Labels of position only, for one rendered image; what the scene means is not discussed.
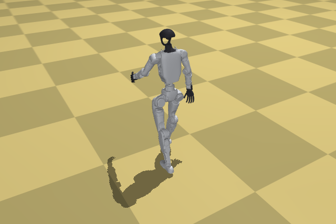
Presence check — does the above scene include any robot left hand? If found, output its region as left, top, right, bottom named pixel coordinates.
left=131, top=72, right=137, bottom=82

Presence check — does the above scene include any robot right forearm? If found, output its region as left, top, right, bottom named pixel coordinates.
left=185, top=71, right=192, bottom=89

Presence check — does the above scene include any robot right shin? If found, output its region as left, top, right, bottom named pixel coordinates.
left=166, top=115, right=178, bottom=138

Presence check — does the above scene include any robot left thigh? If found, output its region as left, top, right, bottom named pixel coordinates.
left=152, top=94, right=169, bottom=139

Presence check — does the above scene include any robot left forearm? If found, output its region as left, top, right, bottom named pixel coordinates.
left=133, top=68, right=144, bottom=79

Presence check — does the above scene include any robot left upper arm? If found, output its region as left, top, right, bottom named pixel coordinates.
left=141, top=53, right=161, bottom=77

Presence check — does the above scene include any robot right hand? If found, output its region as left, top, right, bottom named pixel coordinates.
left=184, top=85, right=194, bottom=103

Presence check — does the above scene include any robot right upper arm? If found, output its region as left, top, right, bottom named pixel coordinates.
left=179, top=49, right=191, bottom=75

